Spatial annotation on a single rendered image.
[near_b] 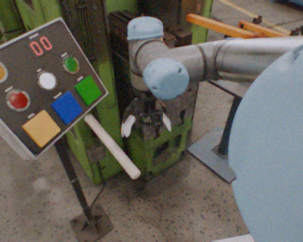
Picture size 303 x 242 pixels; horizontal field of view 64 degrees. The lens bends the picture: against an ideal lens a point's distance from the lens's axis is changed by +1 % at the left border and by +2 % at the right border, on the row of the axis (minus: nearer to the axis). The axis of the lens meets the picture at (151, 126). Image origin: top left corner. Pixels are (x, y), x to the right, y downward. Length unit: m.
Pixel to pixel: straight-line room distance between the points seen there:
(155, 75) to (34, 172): 1.65
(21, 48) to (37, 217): 1.24
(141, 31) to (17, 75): 0.37
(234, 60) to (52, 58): 0.54
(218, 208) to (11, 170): 1.49
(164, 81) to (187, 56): 0.07
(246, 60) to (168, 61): 0.13
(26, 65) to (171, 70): 0.45
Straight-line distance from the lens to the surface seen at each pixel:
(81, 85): 0.81
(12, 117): 0.71
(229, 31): 0.96
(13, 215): 1.86
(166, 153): 1.70
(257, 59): 0.38
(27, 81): 0.74
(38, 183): 1.92
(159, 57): 0.45
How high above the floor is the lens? 1.49
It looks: 45 degrees down
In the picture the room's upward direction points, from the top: straight up
